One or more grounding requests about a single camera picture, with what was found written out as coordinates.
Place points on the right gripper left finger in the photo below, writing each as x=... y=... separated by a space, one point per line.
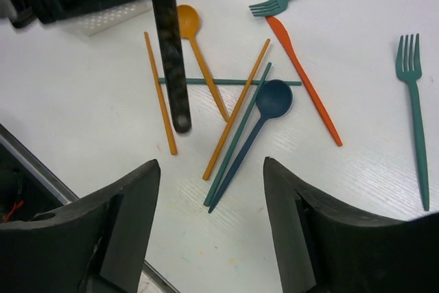
x=95 y=244

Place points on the blue plastic spoon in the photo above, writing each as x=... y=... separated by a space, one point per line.
x=273 y=101

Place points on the teal fork right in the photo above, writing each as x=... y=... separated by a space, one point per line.
x=409 y=71

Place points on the orange plastic knife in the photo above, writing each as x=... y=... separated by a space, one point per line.
x=284 y=39

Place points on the orange chopstick left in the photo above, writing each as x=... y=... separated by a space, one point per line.
x=161 y=100

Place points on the teal chopstick crossing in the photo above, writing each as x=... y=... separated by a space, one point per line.
x=201 y=81

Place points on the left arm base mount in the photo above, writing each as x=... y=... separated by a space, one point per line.
x=22 y=196

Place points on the orange chopstick middle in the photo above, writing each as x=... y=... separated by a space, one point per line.
x=220 y=144

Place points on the teal chopstick beside spoon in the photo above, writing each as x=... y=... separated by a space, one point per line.
x=233 y=144

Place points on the orange plastic spoon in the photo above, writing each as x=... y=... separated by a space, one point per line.
x=189 y=23

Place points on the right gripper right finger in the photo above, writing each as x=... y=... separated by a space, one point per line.
x=325 y=245

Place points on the white utensil caddy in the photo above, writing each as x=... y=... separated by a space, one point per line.
x=97 y=22

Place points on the orange chopstick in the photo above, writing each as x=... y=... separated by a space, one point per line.
x=161 y=100
x=220 y=144

